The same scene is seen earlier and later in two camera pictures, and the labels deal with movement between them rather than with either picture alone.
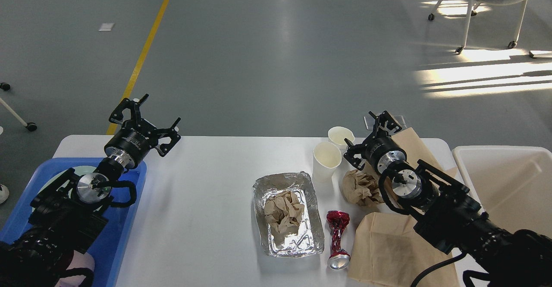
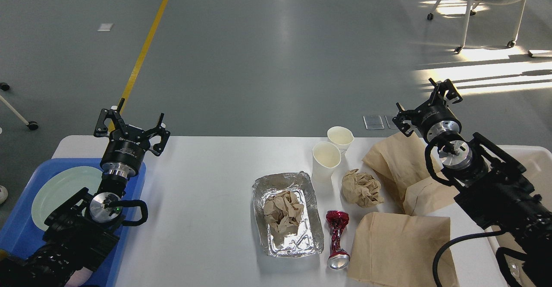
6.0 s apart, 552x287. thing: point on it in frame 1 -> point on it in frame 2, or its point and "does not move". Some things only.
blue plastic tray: x=106 y=250 does not move
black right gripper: x=381 y=151 -> x=434 y=120
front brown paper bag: x=387 y=250 does not move
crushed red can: x=339 y=259 does not move
